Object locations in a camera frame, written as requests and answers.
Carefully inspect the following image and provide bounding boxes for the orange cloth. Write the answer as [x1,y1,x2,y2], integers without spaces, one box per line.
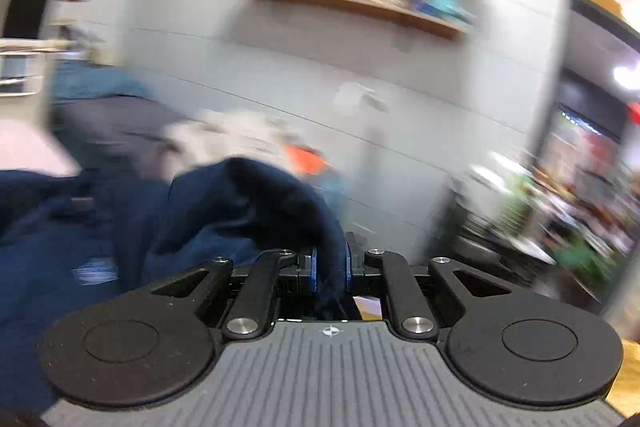
[281,141,332,178]

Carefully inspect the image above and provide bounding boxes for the dark framed glass cabinet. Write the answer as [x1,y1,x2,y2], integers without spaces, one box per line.
[529,0,640,313]

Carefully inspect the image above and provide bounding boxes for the white shelf unit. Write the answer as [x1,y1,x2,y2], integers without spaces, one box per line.
[0,0,68,98]

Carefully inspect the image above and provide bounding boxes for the white cloth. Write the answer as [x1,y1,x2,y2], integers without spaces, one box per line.
[164,108,297,180]

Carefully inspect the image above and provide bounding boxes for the black stand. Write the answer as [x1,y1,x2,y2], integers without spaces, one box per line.
[439,177,557,295]

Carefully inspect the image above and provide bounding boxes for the light blue cloth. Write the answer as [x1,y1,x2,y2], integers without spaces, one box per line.
[314,171,347,220]

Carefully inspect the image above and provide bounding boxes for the navy blue jacket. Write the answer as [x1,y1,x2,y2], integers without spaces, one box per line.
[0,157,362,414]

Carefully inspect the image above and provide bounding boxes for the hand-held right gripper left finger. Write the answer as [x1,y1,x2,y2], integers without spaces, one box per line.
[150,247,319,341]

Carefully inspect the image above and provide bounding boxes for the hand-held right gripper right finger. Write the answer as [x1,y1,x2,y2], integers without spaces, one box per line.
[344,232,514,341]

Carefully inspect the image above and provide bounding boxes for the teal cloth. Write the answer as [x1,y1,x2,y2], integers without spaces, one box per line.
[49,58,157,104]

